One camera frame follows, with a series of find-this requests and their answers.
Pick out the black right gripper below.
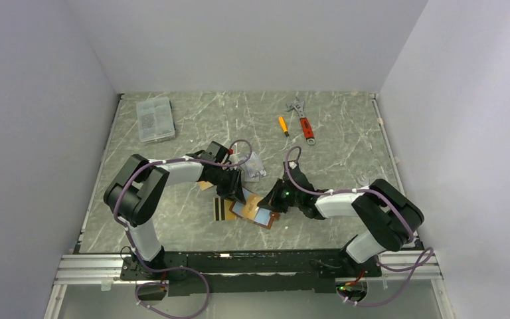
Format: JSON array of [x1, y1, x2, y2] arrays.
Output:
[[258, 178, 301, 213]]

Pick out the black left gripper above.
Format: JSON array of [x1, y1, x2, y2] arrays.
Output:
[[210, 165, 246, 205]]

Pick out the brown leather card holder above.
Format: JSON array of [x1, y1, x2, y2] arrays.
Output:
[[229, 188, 280, 229]]

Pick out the gold VIP card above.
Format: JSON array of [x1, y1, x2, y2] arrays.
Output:
[[240, 194, 262, 220]]

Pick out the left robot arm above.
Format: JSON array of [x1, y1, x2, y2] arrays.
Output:
[[103, 142, 246, 279]]

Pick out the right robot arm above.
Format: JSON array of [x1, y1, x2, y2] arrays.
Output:
[[257, 161, 424, 276]]

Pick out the gold card with stripes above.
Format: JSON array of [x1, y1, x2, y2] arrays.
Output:
[[213, 197, 236, 221]]

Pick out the gold card stack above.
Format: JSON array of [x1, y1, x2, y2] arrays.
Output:
[[197, 181, 214, 191]]

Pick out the red adjustable wrench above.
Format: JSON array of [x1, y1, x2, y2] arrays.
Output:
[[286, 97, 315, 146]]

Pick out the silver combination wrench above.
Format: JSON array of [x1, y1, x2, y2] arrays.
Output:
[[357, 175, 370, 187]]

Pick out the clear plastic parts box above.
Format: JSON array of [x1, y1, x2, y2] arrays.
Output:
[[136, 96, 176, 143]]

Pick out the black aluminium base frame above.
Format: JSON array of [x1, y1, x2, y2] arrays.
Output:
[[54, 247, 442, 300]]

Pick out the orange handle screwdriver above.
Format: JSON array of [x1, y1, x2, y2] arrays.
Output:
[[278, 116, 291, 140]]

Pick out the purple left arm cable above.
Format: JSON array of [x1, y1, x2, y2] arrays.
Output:
[[112, 139, 254, 319]]

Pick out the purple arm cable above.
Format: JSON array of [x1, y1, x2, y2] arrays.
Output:
[[112, 139, 254, 319], [284, 146, 436, 308]]

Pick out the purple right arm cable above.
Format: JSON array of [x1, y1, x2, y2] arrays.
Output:
[[284, 146, 436, 308]]

